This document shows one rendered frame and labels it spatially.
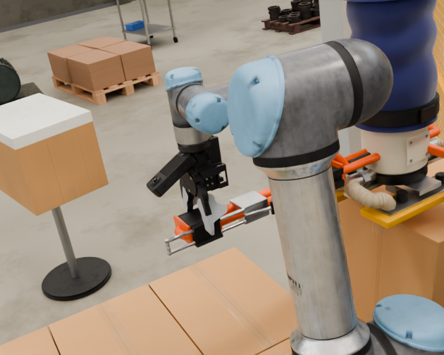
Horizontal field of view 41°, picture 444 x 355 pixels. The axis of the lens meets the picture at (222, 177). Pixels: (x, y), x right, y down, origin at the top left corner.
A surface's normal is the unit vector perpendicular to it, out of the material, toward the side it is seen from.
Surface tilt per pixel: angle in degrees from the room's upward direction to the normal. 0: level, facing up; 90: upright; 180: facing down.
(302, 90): 65
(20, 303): 0
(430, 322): 8
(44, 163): 90
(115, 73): 90
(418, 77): 79
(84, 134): 90
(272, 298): 0
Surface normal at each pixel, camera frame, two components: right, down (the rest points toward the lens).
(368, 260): -0.87, 0.22
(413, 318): -0.03, -0.92
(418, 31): 0.13, 0.07
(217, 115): 0.37, 0.36
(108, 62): 0.60, 0.26
